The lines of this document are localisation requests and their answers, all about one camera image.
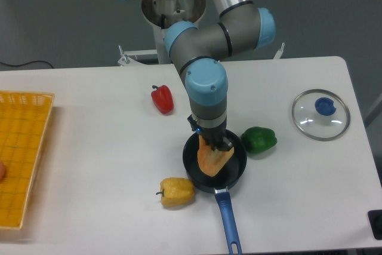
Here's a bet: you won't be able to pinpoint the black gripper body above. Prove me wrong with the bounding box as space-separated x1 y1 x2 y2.
187 114 227 144

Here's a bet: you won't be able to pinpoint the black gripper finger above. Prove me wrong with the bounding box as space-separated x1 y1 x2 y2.
205 139 217 152
216 137 233 152

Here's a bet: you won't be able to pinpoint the orange triangle bread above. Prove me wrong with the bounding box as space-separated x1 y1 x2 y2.
197 136 235 177

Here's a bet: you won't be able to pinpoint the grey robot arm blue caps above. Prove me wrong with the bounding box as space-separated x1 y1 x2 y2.
141 0 275 151

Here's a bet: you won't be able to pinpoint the green bell pepper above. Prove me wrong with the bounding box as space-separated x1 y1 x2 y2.
241 127 278 154

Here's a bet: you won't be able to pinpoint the yellow bell pepper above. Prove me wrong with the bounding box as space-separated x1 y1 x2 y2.
156 177 195 208

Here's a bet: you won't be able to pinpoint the red bell pepper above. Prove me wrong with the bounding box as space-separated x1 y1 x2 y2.
151 85 174 115

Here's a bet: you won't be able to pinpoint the glass lid blue knob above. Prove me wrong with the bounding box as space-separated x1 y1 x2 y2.
291 89 351 142

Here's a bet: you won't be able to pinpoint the black device at table edge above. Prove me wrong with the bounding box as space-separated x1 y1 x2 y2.
368 210 382 240

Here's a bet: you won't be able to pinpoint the yellow woven basket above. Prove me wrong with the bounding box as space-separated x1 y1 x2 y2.
1 90 55 229

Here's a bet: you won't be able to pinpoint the black pan blue handle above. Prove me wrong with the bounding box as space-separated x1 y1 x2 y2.
182 128 248 255

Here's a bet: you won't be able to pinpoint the white table clamp bracket right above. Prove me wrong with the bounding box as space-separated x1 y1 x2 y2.
273 42 285 60

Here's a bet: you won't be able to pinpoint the white table clamp bracket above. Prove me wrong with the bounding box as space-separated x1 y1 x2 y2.
117 45 159 67
273 42 285 60

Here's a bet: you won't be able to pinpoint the white table clamp bracket left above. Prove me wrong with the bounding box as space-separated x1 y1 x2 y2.
117 45 159 67

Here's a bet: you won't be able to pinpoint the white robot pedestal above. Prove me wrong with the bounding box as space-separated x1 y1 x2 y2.
141 0 206 64

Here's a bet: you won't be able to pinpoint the black cable on floor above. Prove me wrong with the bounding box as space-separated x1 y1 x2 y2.
0 60 55 69

